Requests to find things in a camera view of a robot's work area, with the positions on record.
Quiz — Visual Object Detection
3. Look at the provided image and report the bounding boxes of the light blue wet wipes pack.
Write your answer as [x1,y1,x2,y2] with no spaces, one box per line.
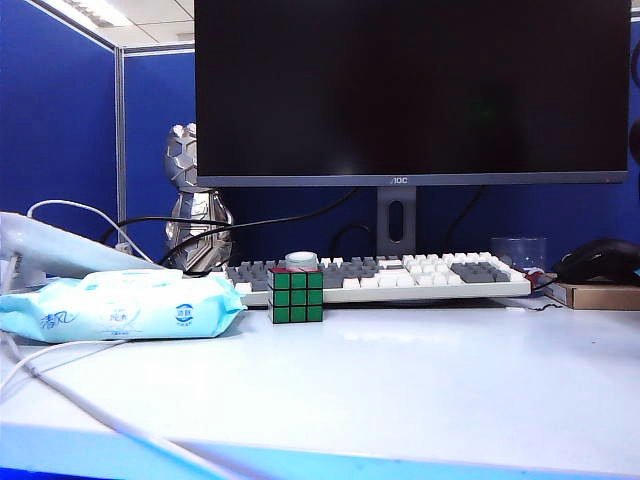
[0,269,247,345]

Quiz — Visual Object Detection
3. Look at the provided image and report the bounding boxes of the white tape roll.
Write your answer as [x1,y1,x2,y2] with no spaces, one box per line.
[284,251,318,273]

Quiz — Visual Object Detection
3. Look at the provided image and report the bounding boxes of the grey monitor stand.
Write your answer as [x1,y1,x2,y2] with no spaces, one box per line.
[376,186,417,256]

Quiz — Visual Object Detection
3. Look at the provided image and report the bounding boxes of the Rubik's cube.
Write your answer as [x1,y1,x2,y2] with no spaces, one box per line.
[267,267,325,326]

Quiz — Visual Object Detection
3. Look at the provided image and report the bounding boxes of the white and grey keyboard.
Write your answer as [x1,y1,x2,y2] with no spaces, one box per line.
[219,251,532,307]

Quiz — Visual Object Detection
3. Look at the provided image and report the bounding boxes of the silver robot figurine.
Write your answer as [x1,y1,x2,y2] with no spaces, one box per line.
[164,123,235,275]

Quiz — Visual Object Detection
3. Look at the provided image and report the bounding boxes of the black AOC computer monitor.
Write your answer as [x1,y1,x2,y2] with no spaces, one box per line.
[193,0,632,188]

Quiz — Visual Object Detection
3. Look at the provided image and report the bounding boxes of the clear glass cup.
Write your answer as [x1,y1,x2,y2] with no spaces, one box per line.
[489,236,548,274]

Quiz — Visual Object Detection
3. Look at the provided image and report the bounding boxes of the black computer mouse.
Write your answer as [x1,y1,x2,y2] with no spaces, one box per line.
[552,238,640,285]

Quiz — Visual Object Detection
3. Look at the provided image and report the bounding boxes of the brown cardboard box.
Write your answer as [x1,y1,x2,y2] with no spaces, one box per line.
[542,279,640,311]

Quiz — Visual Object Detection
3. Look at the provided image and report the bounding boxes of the ceiling light panel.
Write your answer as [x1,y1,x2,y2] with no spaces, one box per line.
[32,0,119,29]

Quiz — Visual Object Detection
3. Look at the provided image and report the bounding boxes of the black monitor cable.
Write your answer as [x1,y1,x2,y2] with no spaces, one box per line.
[159,187,359,266]

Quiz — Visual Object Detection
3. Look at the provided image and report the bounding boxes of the black looped cable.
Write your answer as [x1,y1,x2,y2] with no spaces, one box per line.
[334,223,379,259]

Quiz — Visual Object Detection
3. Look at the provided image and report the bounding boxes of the black hanging cable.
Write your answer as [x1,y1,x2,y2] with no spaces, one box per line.
[444,185,486,241]

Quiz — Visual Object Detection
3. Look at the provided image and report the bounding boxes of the black arched cable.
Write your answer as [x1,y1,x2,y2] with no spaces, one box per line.
[99,216,236,246]

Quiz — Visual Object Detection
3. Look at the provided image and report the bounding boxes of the aluminium partition post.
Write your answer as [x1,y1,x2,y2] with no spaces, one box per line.
[114,47,126,246]

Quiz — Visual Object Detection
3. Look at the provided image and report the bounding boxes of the thin dark wire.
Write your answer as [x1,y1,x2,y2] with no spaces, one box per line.
[529,289,564,312]

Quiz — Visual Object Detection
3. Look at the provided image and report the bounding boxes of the white charging cable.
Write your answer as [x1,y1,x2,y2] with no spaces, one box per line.
[27,199,156,264]

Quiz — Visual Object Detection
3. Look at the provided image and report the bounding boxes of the thin white cable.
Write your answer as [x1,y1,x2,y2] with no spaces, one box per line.
[0,339,134,401]

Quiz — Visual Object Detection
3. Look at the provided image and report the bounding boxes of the thick white cable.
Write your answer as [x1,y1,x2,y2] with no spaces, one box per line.
[0,329,251,480]

